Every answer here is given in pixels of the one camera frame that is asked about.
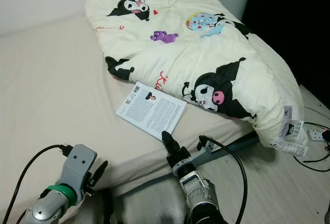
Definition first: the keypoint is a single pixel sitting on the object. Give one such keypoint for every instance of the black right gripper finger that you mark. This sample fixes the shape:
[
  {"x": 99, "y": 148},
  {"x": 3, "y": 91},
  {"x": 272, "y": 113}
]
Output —
[{"x": 169, "y": 142}]

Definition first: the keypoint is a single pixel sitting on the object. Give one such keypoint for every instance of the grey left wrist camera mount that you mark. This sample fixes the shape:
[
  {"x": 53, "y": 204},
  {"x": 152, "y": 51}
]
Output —
[{"x": 80, "y": 167}]

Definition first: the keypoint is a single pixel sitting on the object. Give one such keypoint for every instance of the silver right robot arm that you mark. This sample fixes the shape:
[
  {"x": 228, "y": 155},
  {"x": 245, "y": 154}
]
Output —
[{"x": 201, "y": 198}]

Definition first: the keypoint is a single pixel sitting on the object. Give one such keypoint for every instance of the white book with blue lettering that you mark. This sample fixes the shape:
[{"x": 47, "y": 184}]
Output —
[{"x": 152, "y": 110}]

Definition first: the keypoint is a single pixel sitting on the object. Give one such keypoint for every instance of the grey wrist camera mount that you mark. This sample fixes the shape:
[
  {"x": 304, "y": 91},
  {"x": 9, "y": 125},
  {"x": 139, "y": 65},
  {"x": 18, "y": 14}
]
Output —
[
  {"x": 80, "y": 167},
  {"x": 203, "y": 152}
]

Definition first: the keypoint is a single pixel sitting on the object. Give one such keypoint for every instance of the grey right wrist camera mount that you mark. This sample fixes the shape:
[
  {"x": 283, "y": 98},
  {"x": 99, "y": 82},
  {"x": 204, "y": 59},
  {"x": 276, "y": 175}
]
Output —
[{"x": 203, "y": 152}]

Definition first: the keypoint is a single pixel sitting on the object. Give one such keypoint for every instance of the mattress with beige sheet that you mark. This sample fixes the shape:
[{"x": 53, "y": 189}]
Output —
[{"x": 56, "y": 90}]

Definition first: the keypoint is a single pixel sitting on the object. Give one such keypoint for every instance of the white power strip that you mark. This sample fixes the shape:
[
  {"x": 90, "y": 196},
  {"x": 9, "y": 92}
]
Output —
[{"x": 317, "y": 134}]

